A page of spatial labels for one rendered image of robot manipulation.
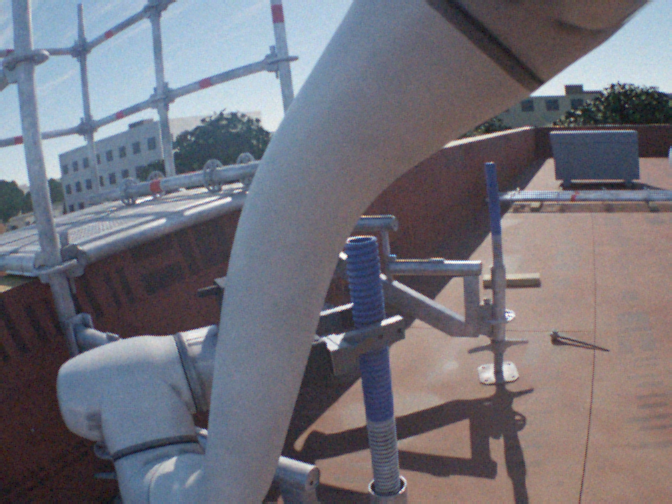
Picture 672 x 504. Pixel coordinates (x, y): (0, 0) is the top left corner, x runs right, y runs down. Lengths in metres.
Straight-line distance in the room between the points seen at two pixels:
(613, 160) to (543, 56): 6.21
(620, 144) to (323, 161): 6.22
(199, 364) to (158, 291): 1.02
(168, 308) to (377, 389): 1.02
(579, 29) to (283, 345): 0.22
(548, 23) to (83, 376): 0.48
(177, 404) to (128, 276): 0.97
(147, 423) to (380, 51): 0.39
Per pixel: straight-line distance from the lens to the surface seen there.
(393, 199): 2.94
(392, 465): 0.70
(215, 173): 1.75
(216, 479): 0.36
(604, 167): 6.41
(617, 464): 1.41
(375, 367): 0.60
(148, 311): 1.49
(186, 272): 1.59
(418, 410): 1.67
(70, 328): 1.14
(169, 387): 0.49
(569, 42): 0.21
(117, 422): 0.49
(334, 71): 0.22
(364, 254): 0.56
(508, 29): 0.19
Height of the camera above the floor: 0.90
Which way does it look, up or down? 13 degrees down
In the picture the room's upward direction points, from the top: 8 degrees counter-clockwise
